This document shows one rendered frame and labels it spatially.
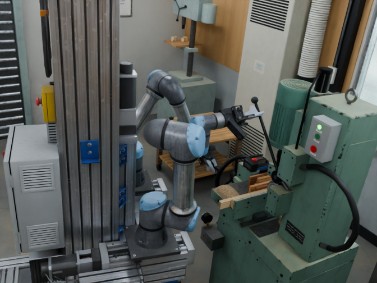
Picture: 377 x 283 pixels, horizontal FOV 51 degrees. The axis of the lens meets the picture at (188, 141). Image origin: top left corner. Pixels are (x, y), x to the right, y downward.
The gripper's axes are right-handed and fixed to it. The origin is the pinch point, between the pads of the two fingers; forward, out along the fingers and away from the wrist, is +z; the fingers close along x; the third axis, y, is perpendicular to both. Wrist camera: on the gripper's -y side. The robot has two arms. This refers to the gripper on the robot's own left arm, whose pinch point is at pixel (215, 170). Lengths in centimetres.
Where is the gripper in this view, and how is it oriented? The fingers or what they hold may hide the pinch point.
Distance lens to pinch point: 238.5
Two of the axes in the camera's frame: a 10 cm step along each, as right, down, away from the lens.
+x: -8.7, 1.5, -4.7
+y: -3.2, 5.5, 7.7
